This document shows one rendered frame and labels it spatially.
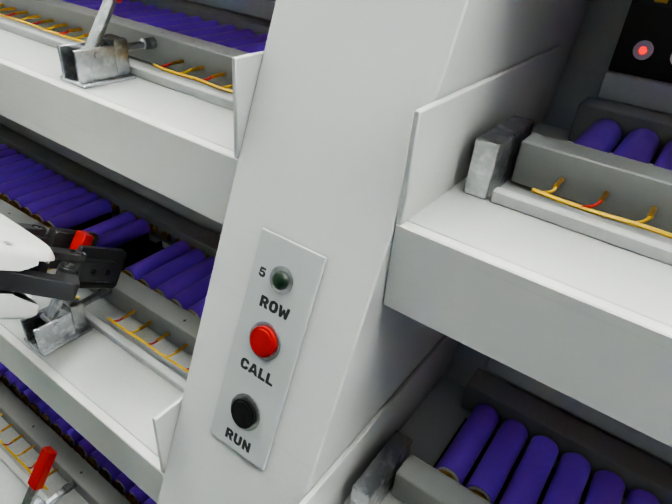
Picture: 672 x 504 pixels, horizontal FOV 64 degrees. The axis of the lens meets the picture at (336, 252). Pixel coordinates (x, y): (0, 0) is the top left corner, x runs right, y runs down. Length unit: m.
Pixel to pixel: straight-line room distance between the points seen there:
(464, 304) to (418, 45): 0.11
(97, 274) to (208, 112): 0.16
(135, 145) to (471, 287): 0.22
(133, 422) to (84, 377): 0.06
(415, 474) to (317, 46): 0.24
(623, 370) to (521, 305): 0.04
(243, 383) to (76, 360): 0.19
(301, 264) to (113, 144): 0.17
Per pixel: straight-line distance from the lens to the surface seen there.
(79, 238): 0.44
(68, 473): 0.59
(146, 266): 0.50
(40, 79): 0.42
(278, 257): 0.26
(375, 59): 0.24
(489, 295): 0.23
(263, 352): 0.27
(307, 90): 0.26
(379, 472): 0.33
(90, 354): 0.45
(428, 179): 0.24
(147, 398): 0.41
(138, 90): 0.39
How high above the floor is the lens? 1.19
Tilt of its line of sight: 16 degrees down
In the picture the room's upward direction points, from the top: 17 degrees clockwise
